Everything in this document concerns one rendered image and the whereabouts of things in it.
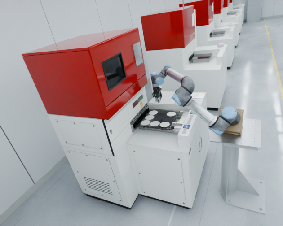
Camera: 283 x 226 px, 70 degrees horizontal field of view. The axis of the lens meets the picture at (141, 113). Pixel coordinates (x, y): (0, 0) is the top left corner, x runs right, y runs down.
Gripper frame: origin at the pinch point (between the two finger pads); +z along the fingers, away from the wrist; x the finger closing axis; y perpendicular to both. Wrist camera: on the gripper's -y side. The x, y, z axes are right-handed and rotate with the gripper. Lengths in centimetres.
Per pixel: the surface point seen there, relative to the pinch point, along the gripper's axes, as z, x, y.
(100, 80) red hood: -56, -18, 71
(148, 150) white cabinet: 23, 3, 57
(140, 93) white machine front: -13.7, -17.6, 5.3
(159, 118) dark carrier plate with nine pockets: 11.3, 3.6, 16.7
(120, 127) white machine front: -2, -22, 56
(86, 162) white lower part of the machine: 35, -65, 72
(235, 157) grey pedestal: 48, 80, 27
